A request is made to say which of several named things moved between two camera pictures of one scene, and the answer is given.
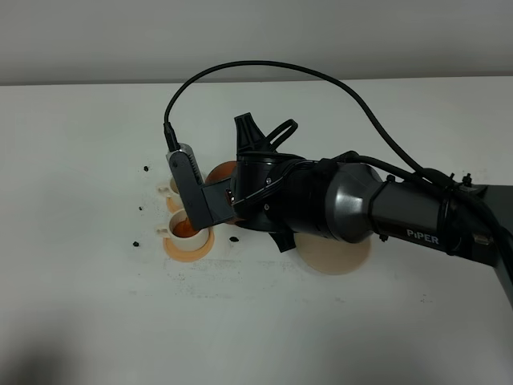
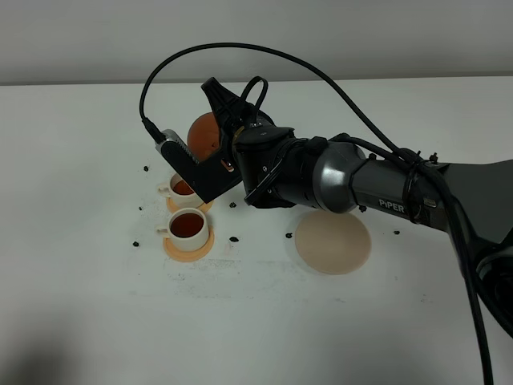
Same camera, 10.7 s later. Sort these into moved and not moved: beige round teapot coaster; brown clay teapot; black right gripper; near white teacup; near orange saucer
Moved: black right gripper; brown clay teapot
Not moved: beige round teapot coaster; near white teacup; near orange saucer
